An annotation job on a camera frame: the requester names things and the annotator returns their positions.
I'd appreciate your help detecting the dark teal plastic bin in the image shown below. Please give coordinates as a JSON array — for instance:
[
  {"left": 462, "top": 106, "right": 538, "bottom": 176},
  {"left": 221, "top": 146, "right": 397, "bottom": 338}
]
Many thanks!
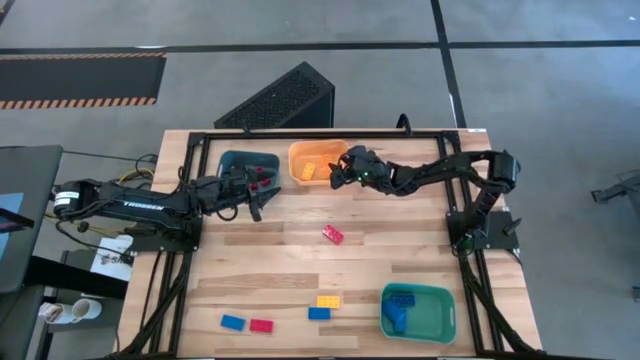
[{"left": 215, "top": 149, "right": 282, "bottom": 197}]

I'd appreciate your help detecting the white paper cup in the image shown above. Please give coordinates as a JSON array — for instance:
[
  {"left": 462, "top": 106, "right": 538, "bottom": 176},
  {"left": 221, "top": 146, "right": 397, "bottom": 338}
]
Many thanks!
[
  {"left": 38, "top": 301, "right": 74, "bottom": 325},
  {"left": 72, "top": 298, "right": 104, "bottom": 324}
]

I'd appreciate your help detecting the dark grey desk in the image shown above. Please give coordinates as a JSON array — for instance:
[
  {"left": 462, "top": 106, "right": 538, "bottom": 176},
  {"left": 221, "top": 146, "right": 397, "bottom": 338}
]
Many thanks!
[{"left": 0, "top": 144, "right": 65, "bottom": 295}]

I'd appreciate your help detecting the blue lit screen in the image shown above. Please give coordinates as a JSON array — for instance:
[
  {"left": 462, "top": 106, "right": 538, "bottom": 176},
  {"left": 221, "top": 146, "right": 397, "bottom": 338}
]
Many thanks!
[{"left": 0, "top": 192, "right": 25, "bottom": 261}]

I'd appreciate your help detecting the black aluminium rig frame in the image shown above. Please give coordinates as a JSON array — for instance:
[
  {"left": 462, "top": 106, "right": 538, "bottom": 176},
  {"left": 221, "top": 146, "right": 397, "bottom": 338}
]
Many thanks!
[{"left": 107, "top": 128, "right": 551, "bottom": 360}]

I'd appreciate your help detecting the black tablet device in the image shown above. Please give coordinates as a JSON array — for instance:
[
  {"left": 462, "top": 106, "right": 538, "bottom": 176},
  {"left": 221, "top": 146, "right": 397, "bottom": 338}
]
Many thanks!
[{"left": 0, "top": 207, "right": 35, "bottom": 235}]

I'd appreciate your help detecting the black mesh computer case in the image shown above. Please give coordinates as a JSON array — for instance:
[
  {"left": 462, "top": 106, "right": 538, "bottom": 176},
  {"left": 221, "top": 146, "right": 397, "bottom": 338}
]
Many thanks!
[{"left": 213, "top": 60, "right": 336, "bottom": 130}]

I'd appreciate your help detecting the black curved cable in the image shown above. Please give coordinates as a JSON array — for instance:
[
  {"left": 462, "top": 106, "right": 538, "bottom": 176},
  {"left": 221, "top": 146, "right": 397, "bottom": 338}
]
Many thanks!
[{"left": 395, "top": 112, "right": 414, "bottom": 137}]

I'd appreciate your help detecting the black hazard-striped floor mat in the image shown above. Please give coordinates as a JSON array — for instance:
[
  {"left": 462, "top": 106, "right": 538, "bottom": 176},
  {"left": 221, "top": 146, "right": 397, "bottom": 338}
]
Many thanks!
[{"left": 0, "top": 52, "right": 168, "bottom": 110}]

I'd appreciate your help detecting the green plastic bin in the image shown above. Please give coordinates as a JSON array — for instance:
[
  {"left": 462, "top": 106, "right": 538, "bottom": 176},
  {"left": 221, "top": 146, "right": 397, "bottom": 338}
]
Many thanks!
[{"left": 379, "top": 281, "right": 458, "bottom": 346}]

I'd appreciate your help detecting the orange plastic bin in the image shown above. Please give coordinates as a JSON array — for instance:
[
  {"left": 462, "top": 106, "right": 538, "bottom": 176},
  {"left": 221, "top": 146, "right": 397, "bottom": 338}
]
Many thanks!
[{"left": 287, "top": 139, "right": 350, "bottom": 188}]

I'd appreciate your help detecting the black side table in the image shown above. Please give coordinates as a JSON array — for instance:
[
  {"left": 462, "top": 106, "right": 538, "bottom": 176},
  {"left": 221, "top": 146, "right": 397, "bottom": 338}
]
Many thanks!
[{"left": 22, "top": 249, "right": 130, "bottom": 360}]

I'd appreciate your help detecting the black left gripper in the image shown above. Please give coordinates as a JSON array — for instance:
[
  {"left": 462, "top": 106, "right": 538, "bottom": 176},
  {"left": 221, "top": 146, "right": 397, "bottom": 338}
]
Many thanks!
[{"left": 199, "top": 163, "right": 281, "bottom": 223}]

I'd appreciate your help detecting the white printed paper sheet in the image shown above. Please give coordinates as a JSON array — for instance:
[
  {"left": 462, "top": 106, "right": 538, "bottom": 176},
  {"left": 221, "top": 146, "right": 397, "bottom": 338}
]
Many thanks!
[{"left": 89, "top": 234, "right": 135, "bottom": 282}]

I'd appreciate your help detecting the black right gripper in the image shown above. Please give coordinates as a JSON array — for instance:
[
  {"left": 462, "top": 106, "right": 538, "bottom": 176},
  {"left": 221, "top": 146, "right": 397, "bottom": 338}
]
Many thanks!
[{"left": 329, "top": 145, "right": 396, "bottom": 194}]

